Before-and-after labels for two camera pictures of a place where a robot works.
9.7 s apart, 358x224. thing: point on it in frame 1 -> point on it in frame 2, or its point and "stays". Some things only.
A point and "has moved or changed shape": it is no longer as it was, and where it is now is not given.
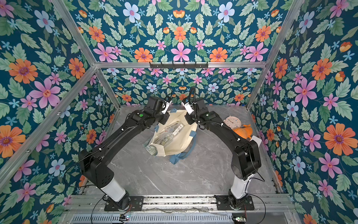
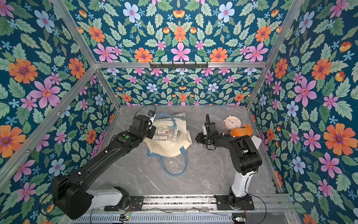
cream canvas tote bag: (174, 139) has moved or changed shape
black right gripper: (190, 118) -> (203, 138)
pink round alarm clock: (232, 122) stays
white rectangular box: (258, 140) stays
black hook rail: (180, 65) stays
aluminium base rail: (181, 205) stays
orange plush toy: (245, 131) stays
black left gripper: (166, 116) -> (153, 130)
